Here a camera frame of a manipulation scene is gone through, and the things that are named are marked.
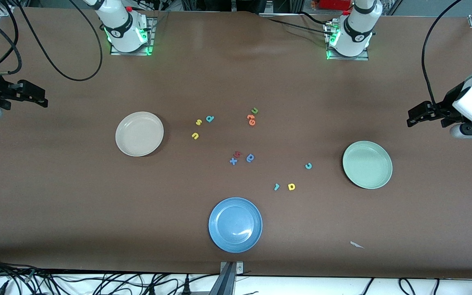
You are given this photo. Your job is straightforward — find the grey aluminium post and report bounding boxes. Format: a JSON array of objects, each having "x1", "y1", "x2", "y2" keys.
[{"x1": 209, "y1": 262, "x2": 236, "y2": 295}]

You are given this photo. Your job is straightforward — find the blue plate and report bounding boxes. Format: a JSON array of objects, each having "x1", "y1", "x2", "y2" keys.
[{"x1": 208, "y1": 197, "x2": 263, "y2": 253}]

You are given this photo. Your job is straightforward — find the red box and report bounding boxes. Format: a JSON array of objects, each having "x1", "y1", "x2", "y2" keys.
[{"x1": 319, "y1": 0, "x2": 354, "y2": 11}]

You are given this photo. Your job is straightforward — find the black curved arm cable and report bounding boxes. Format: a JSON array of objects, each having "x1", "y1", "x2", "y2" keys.
[{"x1": 421, "y1": 0, "x2": 464, "y2": 108}]

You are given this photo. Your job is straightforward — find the small metal bracket plate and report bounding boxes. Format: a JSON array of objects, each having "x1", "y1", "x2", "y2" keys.
[{"x1": 220, "y1": 261, "x2": 244, "y2": 274}]

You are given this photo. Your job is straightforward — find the long looping black cable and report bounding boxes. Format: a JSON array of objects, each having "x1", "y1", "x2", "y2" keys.
[{"x1": 15, "y1": 0, "x2": 104, "y2": 82}]

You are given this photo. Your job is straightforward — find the black cable with brass plug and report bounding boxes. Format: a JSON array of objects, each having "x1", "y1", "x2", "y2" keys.
[{"x1": 0, "y1": 0, "x2": 23, "y2": 76}]

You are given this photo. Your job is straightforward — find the pale green plate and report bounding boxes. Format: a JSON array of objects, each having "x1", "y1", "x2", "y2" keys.
[{"x1": 342, "y1": 141, "x2": 393, "y2": 190}]

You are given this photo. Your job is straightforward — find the thin black cable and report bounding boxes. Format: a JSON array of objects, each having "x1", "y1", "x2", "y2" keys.
[
  {"x1": 261, "y1": 16, "x2": 330, "y2": 35},
  {"x1": 295, "y1": 11, "x2": 331, "y2": 26}
]

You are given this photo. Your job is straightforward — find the beige brown plate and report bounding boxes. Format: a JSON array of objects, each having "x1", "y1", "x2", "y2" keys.
[{"x1": 115, "y1": 111, "x2": 165, "y2": 157}]

